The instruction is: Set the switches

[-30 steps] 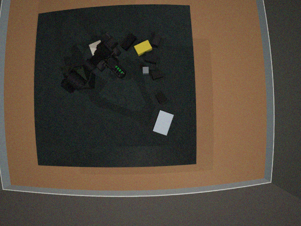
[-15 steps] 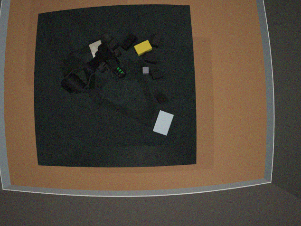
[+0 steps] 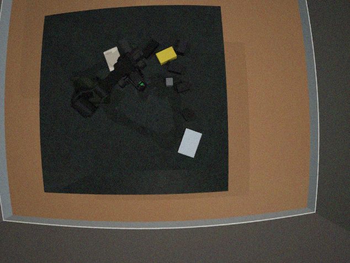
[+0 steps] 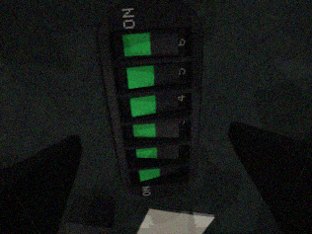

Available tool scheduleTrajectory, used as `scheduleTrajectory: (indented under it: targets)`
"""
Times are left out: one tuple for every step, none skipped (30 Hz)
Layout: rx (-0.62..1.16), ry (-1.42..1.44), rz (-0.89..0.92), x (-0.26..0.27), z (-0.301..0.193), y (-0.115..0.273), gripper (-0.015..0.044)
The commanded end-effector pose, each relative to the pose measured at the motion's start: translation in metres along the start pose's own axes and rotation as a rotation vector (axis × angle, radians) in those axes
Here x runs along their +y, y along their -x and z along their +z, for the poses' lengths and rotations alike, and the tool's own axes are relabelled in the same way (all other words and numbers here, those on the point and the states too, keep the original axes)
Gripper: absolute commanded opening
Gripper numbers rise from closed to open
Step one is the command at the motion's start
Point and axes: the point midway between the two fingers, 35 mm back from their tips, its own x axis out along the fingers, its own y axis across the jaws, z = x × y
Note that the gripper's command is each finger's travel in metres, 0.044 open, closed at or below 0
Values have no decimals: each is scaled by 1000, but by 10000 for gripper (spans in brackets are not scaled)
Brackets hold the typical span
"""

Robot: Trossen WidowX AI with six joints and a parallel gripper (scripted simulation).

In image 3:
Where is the yellow rectangular block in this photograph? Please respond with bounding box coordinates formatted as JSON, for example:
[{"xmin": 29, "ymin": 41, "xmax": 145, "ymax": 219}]
[{"xmin": 156, "ymin": 47, "xmax": 177, "ymax": 66}]

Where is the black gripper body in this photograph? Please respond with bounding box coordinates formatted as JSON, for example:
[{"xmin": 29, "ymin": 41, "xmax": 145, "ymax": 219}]
[{"xmin": 117, "ymin": 60, "xmax": 147, "ymax": 88}]

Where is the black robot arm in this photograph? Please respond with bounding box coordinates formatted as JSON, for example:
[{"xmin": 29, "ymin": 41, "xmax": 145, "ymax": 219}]
[{"xmin": 70, "ymin": 46, "xmax": 145, "ymax": 118}]

